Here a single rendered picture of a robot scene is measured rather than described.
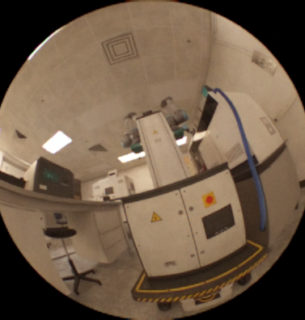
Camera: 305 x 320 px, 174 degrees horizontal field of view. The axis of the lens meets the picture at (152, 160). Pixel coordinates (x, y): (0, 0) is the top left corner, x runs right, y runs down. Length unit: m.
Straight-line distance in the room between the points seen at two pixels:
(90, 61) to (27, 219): 2.08
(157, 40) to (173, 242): 2.37
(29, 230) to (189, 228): 0.84
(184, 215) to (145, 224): 0.18
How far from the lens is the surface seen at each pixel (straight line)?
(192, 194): 0.45
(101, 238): 1.15
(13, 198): 0.74
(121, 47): 1.97
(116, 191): 2.11
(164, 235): 0.48
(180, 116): 1.31
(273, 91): 1.84
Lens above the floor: 0.79
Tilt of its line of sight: 23 degrees up
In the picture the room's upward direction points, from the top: 16 degrees counter-clockwise
